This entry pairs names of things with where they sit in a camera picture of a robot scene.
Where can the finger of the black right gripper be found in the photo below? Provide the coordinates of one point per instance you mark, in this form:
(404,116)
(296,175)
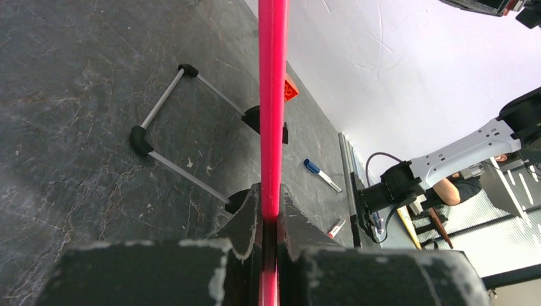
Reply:
(497,8)

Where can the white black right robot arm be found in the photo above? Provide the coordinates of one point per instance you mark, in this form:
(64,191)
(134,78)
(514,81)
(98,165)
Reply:
(460,84)

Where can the red capped white marker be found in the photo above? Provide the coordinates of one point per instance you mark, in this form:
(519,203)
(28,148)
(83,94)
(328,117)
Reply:
(336,228)

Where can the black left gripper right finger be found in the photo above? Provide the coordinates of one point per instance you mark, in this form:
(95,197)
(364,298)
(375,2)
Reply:
(314,269)

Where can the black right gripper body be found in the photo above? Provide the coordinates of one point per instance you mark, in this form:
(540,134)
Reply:
(530,14)

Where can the pink framed whiteboard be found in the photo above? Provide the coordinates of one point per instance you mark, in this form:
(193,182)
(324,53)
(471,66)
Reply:
(333,47)

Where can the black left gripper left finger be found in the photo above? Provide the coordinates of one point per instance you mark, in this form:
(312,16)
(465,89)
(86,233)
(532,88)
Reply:
(222,269)

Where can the blue capped white marker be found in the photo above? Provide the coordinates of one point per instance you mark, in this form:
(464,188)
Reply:
(310,166)

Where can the metal whiteboard stand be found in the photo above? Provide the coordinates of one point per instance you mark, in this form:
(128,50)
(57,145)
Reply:
(190,130)

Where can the orange toy brick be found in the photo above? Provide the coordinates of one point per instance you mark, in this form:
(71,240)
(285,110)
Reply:
(291,91)

